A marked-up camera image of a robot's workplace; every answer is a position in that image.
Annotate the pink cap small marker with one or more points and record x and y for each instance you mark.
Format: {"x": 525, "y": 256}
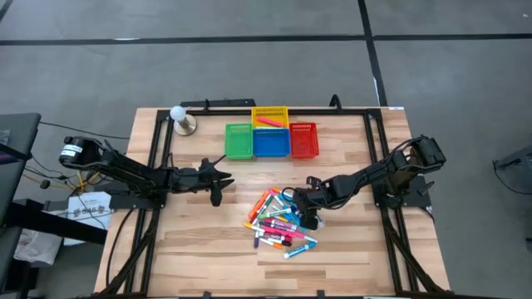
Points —
{"x": 272, "y": 192}

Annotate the grey metal stand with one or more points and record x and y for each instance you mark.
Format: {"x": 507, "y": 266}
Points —
{"x": 517, "y": 160}

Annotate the blue plastic basket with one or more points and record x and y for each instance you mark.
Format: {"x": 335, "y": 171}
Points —
{"x": 271, "y": 143}

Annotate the yellow plastic basket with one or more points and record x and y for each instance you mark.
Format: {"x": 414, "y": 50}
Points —
{"x": 270, "y": 112}

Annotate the black aluminium table frame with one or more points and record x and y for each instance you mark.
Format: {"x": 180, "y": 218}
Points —
{"x": 232, "y": 112}

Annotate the green plastic basket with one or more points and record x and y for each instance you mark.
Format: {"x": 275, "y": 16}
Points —
{"x": 239, "y": 141}

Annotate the purple cap marker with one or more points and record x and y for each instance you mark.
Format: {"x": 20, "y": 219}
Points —
{"x": 256, "y": 241}

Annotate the magenta Expo thick marker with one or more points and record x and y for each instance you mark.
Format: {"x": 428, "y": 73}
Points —
{"x": 282, "y": 224}

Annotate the dark red Expo thick marker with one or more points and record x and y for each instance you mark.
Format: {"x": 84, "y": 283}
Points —
{"x": 272, "y": 237}

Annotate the orange highlighter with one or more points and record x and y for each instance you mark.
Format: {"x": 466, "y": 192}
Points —
{"x": 257, "y": 207}

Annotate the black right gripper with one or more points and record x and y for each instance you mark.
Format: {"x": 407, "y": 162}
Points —
{"x": 322, "y": 197}

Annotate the white paper sheet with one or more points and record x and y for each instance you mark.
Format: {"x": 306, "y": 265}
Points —
{"x": 89, "y": 212}

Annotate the grey desk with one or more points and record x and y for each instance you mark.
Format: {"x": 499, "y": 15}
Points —
{"x": 21, "y": 128}

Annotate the teal Expo thick marker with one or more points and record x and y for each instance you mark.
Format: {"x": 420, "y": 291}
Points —
{"x": 300, "y": 250}

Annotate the pink Sharpie highlighter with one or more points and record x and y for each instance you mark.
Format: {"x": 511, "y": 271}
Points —
{"x": 276, "y": 231}
{"x": 270, "y": 121}

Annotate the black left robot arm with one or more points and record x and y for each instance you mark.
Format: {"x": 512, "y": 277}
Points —
{"x": 124, "y": 170}

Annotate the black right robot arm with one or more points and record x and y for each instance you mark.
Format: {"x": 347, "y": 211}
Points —
{"x": 365, "y": 174}

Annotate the black table clamp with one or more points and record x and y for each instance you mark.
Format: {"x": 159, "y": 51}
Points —
{"x": 331, "y": 101}
{"x": 320, "y": 294}
{"x": 206, "y": 295}

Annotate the red plastic basket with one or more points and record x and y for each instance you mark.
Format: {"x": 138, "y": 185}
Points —
{"x": 304, "y": 141}

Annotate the black cap small marker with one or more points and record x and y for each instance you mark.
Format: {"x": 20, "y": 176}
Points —
{"x": 286, "y": 243}

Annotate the black beam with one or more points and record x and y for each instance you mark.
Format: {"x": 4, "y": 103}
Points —
{"x": 83, "y": 233}

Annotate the white bulb lamp metal base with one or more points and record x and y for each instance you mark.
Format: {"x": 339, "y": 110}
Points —
{"x": 178, "y": 113}

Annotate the blue Expo thin marker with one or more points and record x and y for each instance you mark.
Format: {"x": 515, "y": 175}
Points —
{"x": 262, "y": 224}

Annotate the black bar device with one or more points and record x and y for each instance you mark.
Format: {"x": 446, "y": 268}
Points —
{"x": 224, "y": 102}

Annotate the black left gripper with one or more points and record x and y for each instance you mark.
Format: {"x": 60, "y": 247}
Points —
{"x": 189, "y": 179}

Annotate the blue highlighter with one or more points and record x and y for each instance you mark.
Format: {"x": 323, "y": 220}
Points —
{"x": 284, "y": 202}

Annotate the black plug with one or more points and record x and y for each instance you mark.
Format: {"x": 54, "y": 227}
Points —
{"x": 45, "y": 184}

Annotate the white plastic bag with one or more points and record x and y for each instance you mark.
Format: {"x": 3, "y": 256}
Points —
{"x": 37, "y": 247}

